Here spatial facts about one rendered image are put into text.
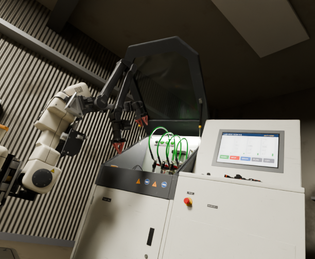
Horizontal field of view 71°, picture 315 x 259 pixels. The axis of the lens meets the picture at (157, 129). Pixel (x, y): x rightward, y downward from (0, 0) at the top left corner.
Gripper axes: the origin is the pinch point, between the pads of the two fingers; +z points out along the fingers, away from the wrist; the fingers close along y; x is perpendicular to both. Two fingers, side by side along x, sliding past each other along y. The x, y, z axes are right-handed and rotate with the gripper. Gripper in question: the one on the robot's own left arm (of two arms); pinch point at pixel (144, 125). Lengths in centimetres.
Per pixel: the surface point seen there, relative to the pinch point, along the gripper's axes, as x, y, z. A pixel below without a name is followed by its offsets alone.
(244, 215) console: 42, -62, 62
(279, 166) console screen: -1, -83, 58
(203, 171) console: 4, -34, 48
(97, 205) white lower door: 45, 39, 40
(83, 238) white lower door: 60, 49, 55
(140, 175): 29.0, 1.7, 30.8
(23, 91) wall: -39, 179, -99
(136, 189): 36, 5, 38
